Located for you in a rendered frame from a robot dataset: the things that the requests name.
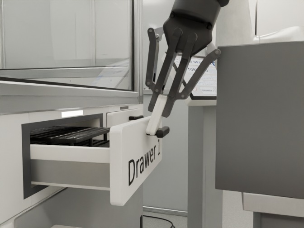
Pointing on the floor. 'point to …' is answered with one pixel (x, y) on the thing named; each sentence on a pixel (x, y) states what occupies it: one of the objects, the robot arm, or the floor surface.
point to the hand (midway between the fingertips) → (157, 114)
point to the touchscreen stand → (202, 169)
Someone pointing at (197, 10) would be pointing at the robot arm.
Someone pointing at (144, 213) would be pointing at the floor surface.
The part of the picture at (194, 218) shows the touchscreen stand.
